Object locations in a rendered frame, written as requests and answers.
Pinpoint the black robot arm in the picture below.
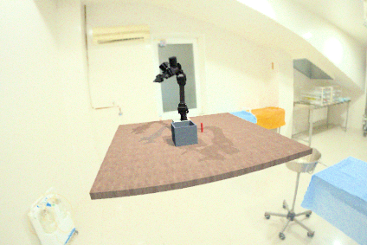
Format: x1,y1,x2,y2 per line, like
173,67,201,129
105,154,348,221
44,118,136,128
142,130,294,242
159,57,189,121

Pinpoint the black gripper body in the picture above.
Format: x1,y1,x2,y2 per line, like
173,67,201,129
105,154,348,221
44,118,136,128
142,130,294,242
158,67,176,82

